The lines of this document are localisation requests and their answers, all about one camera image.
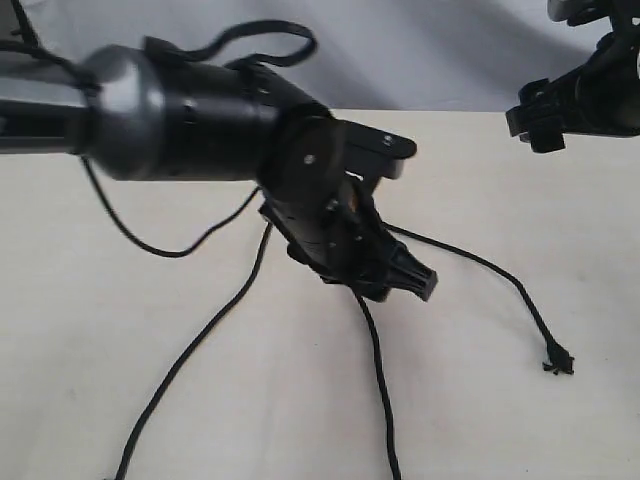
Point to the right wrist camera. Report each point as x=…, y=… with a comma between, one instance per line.
x=576, y=12

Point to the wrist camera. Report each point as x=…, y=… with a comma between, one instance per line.
x=576, y=12
x=373, y=153

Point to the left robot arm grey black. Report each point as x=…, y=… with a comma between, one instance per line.
x=140, y=119

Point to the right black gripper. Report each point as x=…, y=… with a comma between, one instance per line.
x=548, y=110

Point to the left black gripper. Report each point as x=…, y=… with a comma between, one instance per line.
x=333, y=227

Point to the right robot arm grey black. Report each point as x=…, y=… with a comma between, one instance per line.
x=598, y=98

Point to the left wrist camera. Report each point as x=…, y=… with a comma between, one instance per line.
x=373, y=153

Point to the black stand pole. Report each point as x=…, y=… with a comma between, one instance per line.
x=24, y=28

